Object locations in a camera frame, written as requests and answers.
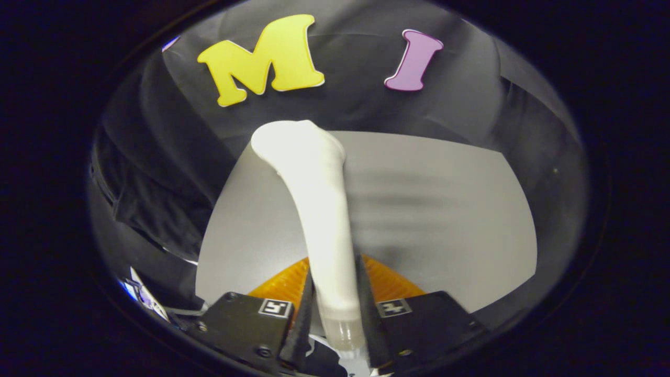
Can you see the white garment steamer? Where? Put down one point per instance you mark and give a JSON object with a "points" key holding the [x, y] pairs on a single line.
{"points": [[319, 209]]}

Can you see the black backdrop cloth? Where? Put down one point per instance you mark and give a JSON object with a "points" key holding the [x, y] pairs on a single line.
{"points": [[356, 94]]}

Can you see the black jacket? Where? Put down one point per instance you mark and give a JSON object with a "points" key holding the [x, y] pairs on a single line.
{"points": [[157, 209]]}

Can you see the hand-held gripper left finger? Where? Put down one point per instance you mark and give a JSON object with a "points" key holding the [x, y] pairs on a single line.
{"points": [[241, 324]]}

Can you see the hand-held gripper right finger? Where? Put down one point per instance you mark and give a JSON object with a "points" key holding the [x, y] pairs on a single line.
{"points": [[419, 324]]}

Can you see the grey cabinet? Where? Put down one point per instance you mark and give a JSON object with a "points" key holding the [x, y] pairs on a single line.
{"points": [[445, 209]]}

